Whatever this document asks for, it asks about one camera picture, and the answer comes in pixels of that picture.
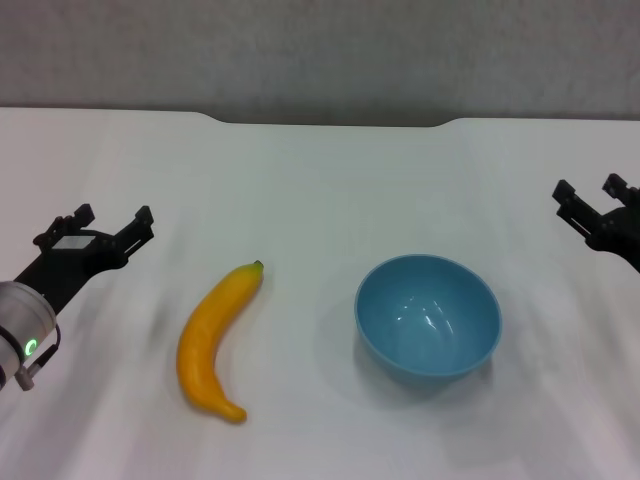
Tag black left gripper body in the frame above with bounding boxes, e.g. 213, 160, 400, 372
14, 228, 127, 317

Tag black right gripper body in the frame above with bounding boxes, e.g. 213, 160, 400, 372
587, 202, 640, 274

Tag yellow banana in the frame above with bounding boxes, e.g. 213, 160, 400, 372
176, 260, 266, 425

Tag blue bowl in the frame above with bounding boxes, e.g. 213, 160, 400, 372
354, 253, 503, 387

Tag left arm cable plug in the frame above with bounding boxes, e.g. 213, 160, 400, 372
16, 324, 62, 392

